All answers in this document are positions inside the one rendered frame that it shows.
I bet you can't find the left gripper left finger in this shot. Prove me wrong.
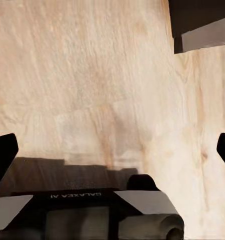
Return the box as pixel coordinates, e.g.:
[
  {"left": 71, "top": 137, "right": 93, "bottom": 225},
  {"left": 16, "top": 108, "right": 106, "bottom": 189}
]
[{"left": 0, "top": 133, "right": 19, "bottom": 181}]

